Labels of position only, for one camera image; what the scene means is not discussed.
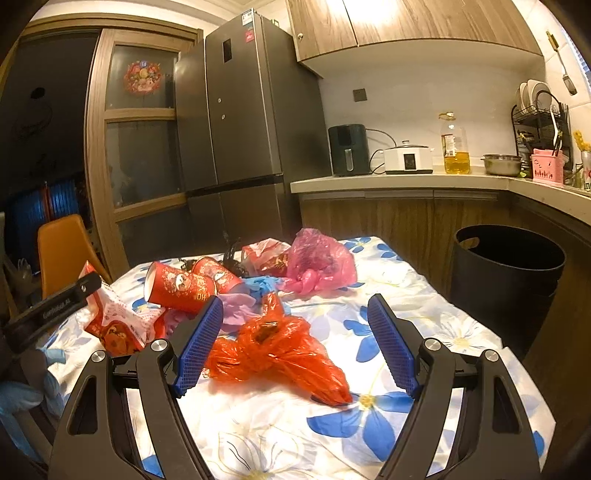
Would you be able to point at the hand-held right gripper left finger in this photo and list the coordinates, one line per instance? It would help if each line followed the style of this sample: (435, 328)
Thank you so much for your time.
(198, 350)

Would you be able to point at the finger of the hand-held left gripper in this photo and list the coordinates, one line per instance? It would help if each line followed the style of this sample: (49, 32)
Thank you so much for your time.
(51, 314)

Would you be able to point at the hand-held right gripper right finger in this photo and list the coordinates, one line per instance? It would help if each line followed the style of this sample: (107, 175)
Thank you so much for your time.
(392, 350)

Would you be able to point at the purple rubber glove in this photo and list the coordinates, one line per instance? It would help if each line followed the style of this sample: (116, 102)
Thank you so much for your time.
(235, 307)

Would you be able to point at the orange-red plastic bag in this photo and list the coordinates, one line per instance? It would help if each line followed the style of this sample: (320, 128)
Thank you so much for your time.
(258, 350)

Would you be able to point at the red and white snack packet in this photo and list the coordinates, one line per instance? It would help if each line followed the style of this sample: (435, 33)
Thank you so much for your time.
(115, 323)

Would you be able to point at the red printed paper cup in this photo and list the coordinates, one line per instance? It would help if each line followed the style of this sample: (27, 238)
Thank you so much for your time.
(217, 272)
(180, 286)

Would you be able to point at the blue rubber glove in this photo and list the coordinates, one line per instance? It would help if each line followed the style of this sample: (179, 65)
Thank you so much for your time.
(258, 284)

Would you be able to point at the black trash bin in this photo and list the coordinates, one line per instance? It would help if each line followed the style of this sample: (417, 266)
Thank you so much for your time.
(489, 300)

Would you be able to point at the pink plastic bag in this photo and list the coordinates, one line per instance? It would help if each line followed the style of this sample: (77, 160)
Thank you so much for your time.
(318, 258)

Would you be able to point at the person's left hand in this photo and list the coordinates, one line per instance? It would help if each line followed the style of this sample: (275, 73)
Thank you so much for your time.
(18, 397)

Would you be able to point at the orange chair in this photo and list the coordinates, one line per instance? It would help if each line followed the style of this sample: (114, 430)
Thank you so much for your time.
(64, 249)

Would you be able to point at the crumpled black plastic bag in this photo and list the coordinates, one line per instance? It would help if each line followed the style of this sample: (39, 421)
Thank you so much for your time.
(233, 261)

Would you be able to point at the red and white plastic bag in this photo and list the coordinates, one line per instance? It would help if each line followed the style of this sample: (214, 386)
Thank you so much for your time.
(268, 254)

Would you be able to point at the blue floral tablecloth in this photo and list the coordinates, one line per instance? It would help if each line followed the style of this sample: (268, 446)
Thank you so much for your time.
(286, 438)

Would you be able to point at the wooden base cabinets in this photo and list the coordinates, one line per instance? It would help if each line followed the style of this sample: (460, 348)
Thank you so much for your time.
(392, 217)

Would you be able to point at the kitchen countertop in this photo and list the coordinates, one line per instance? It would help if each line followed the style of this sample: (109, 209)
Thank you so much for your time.
(392, 181)

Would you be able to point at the wooden glass-panel door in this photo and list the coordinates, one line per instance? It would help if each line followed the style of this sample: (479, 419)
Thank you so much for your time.
(99, 138)

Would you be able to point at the white rice cooker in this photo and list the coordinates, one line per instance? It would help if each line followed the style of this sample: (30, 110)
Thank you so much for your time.
(408, 159)

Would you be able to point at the cooking oil bottle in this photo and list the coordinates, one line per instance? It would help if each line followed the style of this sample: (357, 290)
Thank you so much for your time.
(456, 157)

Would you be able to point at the black air fryer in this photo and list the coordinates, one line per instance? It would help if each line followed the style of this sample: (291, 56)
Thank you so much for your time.
(348, 150)

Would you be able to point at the steel bowl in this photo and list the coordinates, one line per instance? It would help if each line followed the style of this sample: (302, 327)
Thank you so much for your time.
(501, 166)

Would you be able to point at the grey refrigerator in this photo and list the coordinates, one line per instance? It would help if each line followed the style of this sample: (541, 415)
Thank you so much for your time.
(249, 138)

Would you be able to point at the pink utensil holder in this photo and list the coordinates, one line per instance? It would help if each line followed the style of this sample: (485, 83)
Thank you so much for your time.
(547, 168)

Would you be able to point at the red round door decoration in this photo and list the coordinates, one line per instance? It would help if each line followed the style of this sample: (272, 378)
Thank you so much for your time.
(142, 77)

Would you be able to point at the black dish rack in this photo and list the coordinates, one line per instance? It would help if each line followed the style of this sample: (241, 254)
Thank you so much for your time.
(524, 122)

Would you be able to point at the white ladle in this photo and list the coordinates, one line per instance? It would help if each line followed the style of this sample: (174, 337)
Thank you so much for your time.
(554, 129)

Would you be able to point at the white plate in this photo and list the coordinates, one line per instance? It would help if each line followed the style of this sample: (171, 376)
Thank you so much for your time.
(521, 94)
(538, 90)

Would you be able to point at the hanging spatula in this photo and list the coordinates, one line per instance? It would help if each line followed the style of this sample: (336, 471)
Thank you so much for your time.
(570, 85)

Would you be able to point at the dark wall socket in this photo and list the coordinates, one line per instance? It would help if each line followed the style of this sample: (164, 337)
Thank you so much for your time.
(360, 94)

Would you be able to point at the wooden wall cabinets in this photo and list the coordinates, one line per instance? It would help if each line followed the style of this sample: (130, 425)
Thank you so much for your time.
(392, 23)

